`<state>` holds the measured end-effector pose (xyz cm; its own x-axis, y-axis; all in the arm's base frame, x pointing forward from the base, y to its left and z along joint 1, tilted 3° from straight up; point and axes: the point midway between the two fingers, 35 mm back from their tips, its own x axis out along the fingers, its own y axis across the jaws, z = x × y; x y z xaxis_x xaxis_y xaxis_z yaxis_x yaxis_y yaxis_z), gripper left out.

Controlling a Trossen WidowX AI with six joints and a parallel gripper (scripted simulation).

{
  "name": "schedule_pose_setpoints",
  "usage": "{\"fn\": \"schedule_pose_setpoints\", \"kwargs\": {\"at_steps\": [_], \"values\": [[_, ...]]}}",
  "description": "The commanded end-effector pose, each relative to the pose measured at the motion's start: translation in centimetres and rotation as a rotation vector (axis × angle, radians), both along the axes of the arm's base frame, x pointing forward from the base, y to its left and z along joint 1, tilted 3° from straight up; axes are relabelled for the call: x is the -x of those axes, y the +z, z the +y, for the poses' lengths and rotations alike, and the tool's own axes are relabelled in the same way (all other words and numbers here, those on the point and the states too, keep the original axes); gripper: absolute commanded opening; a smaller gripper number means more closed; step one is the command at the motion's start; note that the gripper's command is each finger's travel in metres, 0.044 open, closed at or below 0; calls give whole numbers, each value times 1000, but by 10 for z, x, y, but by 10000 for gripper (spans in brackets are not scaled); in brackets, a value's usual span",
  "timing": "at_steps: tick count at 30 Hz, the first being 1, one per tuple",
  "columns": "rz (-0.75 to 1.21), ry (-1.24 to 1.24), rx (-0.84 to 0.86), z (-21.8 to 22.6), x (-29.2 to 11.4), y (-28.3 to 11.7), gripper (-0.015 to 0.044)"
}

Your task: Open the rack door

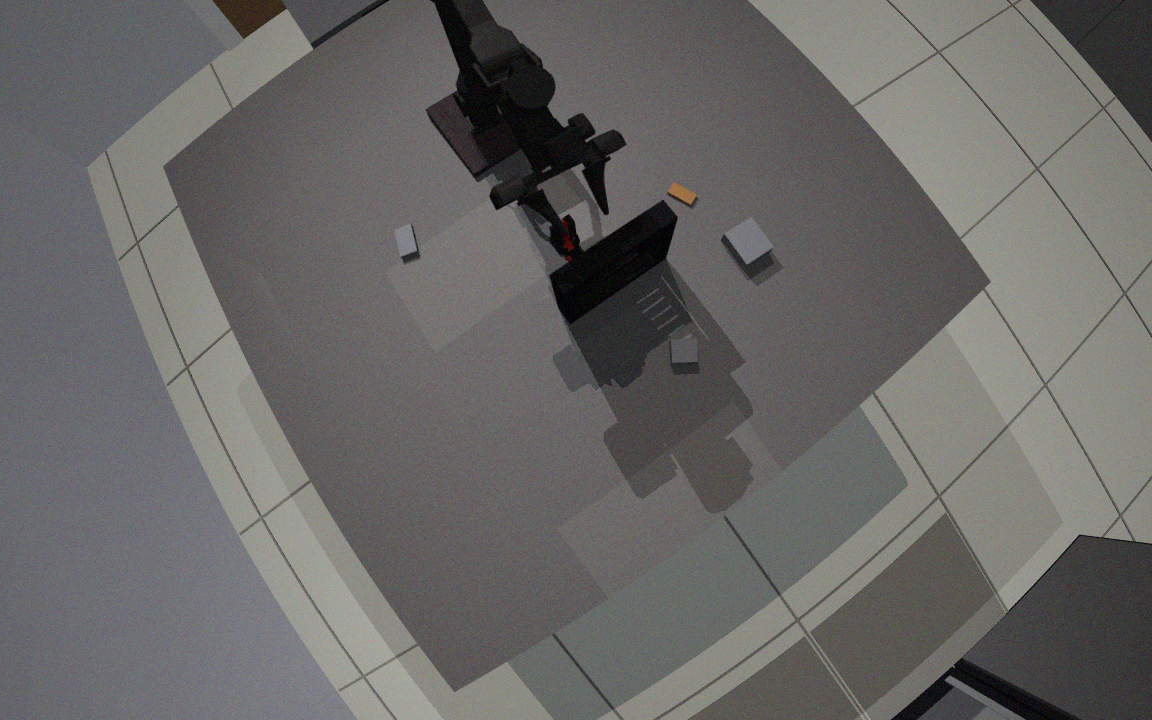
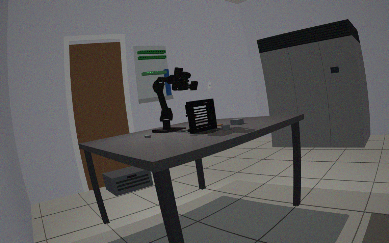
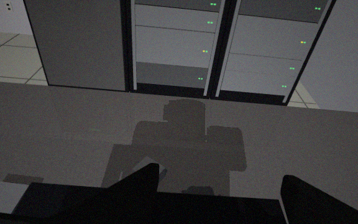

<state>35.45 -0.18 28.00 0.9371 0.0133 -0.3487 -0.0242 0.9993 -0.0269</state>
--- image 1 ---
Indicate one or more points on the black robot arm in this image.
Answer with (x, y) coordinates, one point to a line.
(496, 70)

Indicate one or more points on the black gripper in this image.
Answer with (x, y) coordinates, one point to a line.
(525, 190)

